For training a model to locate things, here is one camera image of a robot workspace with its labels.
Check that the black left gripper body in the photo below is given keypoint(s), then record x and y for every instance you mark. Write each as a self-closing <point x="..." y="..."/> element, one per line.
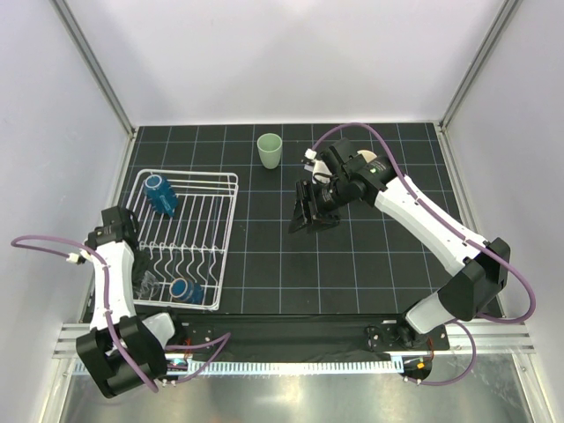
<point x="140" y="263"/>

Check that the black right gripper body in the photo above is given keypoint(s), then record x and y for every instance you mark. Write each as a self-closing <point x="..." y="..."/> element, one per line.
<point x="322" y="197"/>

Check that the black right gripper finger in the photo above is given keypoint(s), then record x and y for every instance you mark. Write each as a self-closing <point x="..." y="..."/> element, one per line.
<point x="322" y="222"/>
<point x="301" y="216"/>

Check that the clear drinking glass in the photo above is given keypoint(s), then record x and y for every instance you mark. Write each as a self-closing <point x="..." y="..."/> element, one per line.
<point x="145" y="287"/>

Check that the faceted blue mug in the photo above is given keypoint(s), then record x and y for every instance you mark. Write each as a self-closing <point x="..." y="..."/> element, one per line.
<point x="160" y="195"/>

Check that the orange mug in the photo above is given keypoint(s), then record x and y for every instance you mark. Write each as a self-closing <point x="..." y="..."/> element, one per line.
<point x="367" y="155"/>

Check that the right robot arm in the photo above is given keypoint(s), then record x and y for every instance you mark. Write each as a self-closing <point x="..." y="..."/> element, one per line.
<point x="475" y="277"/>

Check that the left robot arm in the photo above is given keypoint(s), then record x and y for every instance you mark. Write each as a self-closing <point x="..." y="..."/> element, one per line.
<point x="121" y="351"/>

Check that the black grid mat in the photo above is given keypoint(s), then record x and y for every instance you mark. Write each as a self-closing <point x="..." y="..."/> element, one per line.
<point x="368" y="264"/>

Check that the light green cup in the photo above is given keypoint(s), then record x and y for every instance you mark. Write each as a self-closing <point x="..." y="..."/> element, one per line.
<point x="269" y="147"/>

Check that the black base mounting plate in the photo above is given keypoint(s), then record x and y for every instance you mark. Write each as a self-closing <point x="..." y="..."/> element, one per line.
<point x="305" y="338"/>

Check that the white wire dish rack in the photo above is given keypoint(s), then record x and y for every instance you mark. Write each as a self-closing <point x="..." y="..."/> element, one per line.
<point x="193" y="244"/>

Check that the white slotted cable duct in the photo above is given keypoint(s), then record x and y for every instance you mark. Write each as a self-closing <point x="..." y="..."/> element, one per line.
<point x="394" y="366"/>

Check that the left aluminium frame post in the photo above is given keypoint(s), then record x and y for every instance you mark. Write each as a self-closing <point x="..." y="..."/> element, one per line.
<point x="92" y="63"/>

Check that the aluminium frame post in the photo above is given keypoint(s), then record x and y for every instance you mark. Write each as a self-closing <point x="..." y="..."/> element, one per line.
<point x="92" y="63"/>
<point x="486" y="48"/>

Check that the right aluminium frame post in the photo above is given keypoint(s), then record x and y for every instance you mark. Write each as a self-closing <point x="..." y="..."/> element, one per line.
<point x="486" y="48"/>

